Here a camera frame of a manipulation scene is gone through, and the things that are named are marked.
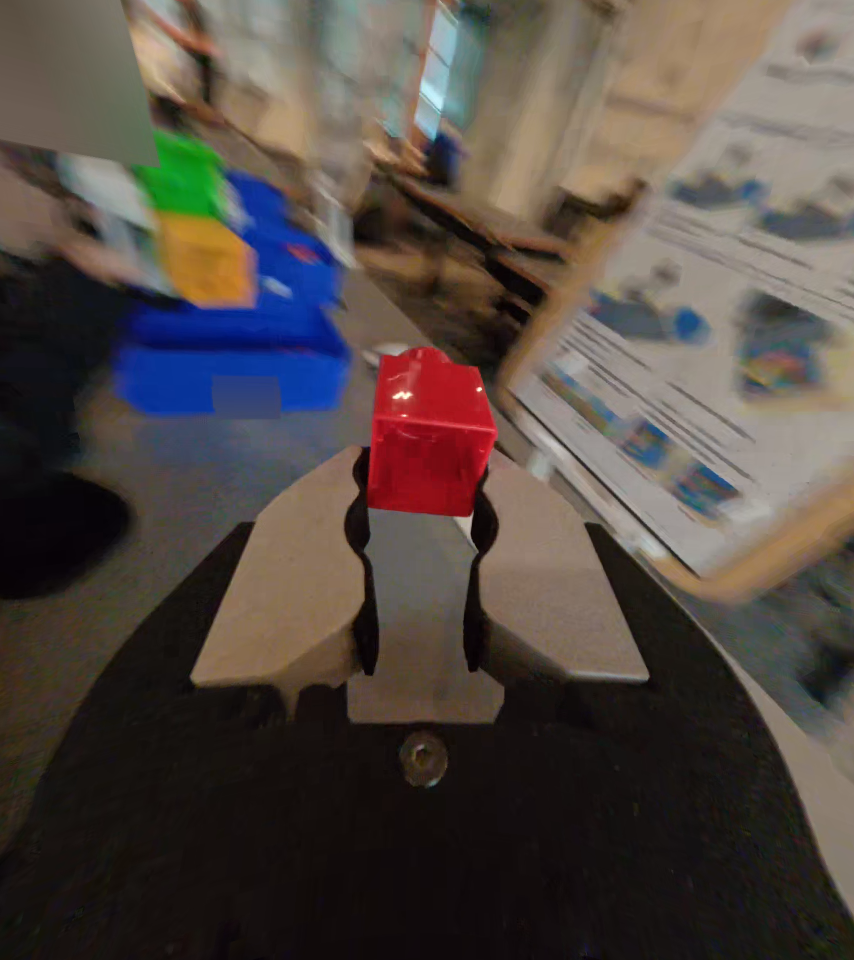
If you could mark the red single-stud mega block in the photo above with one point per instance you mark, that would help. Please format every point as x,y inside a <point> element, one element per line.
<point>430,435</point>

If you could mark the wooden background desk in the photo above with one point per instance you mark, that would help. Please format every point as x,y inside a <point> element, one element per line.
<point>472,218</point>

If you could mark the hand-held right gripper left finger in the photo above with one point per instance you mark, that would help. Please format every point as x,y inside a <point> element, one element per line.
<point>285,600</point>

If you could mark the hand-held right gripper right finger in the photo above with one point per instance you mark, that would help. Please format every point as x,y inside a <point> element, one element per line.
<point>554,600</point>

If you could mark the blue bin with white label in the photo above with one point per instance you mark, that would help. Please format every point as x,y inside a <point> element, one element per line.
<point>232,360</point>

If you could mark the yellow mega block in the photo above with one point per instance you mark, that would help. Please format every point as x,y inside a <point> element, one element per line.
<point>210,263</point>

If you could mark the chair with blue jacket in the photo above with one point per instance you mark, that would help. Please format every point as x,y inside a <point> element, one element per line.
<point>445,158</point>

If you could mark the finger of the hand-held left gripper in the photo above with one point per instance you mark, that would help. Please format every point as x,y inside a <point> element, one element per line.
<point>105,203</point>

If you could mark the printed instruction sheet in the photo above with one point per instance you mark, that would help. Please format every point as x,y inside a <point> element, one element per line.
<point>742,255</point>

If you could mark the black honeycomb rubber pad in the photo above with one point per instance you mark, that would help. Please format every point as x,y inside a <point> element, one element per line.
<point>30,533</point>

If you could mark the green mega block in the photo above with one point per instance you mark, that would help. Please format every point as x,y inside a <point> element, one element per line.
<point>187,177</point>

